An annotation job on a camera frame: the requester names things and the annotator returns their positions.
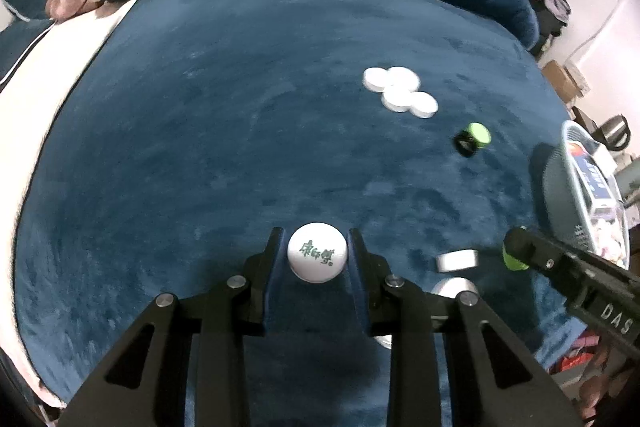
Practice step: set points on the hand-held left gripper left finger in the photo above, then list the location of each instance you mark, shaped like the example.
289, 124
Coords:
275, 302

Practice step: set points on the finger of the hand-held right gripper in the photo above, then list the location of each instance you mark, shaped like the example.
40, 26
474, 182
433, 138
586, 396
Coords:
537, 254

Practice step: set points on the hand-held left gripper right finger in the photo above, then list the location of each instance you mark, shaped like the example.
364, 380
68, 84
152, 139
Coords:
359, 302

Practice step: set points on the white bottle cap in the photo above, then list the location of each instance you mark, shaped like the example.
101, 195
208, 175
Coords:
452, 286
425, 105
396, 101
457, 259
384, 342
375, 78
406, 77

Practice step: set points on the light blue plastic basket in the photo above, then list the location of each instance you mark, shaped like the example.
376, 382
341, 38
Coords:
560, 197

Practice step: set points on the white printed jar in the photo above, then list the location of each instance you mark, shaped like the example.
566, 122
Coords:
316, 252

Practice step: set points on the green and black bottle cap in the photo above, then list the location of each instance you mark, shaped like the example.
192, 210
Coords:
475, 134

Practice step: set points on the steel electric kettle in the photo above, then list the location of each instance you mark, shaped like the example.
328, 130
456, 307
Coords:
615, 134

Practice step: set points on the stack of cardboard boxes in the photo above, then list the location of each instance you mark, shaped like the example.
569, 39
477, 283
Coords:
562, 79

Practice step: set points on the pile of clothes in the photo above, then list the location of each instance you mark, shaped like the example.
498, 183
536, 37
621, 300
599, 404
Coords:
545, 2

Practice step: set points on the white bed sheet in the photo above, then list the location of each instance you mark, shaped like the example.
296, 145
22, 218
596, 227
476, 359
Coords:
50, 77

